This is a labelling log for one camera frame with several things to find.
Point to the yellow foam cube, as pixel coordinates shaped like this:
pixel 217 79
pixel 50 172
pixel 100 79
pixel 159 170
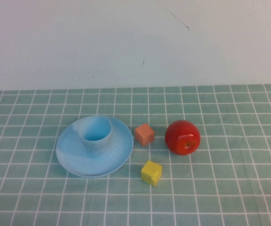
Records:
pixel 150 173

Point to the red apple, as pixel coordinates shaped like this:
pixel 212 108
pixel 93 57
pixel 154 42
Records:
pixel 181 135

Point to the light blue plastic cup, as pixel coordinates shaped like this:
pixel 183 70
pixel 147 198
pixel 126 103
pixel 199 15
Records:
pixel 95 131

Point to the orange foam cube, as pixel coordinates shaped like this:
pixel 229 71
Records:
pixel 144 135

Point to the light blue plastic plate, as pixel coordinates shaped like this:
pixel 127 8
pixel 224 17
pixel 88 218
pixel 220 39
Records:
pixel 116 150

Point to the green checkered tablecloth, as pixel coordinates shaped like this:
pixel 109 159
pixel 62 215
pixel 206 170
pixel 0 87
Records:
pixel 243 164

